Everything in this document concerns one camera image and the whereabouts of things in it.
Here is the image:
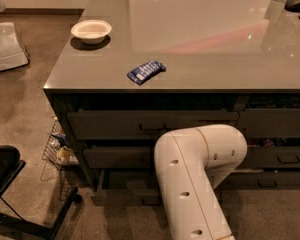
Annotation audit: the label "white paper bowl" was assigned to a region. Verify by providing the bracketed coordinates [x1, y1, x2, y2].
[71, 20, 112, 45]

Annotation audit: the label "dark grey drawer cabinet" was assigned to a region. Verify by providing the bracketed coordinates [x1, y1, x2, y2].
[43, 0, 300, 207]

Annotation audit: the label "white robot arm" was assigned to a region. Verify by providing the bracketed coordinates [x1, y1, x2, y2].
[154, 124, 247, 240]

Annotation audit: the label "wire basket with items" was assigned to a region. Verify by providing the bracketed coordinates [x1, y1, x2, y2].
[39, 117, 80, 201]

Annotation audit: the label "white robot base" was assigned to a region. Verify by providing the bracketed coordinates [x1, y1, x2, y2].
[0, 0, 29, 71]

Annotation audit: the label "blue snack packet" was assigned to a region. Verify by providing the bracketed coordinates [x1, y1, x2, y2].
[127, 61, 166, 85]

